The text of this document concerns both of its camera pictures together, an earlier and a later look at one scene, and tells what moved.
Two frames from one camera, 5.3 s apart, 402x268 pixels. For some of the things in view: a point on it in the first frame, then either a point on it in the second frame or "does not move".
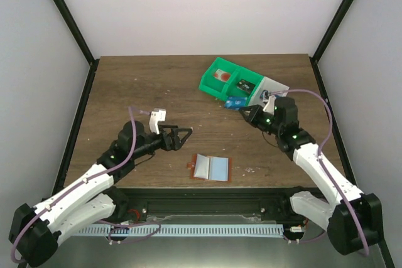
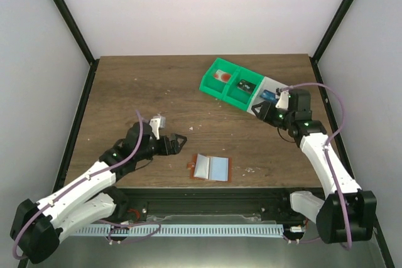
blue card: [234, 103] → [269, 95]
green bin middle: [232, 90] does not move
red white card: [222, 75] does not move
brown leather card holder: [213, 168] does not move
